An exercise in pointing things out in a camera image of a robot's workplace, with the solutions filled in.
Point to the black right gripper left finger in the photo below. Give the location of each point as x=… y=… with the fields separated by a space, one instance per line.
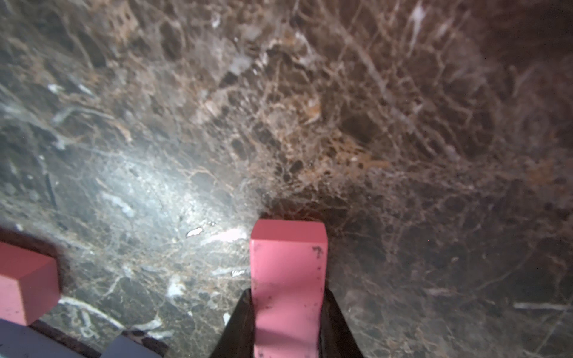
x=237 y=339

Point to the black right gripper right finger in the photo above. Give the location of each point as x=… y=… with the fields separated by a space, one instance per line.
x=335 y=337

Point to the pink block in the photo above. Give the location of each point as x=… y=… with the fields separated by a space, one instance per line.
x=288 y=261
x=29 y=285

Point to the blue block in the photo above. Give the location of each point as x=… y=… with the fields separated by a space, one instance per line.
x=22 y=342
x=124 y=347

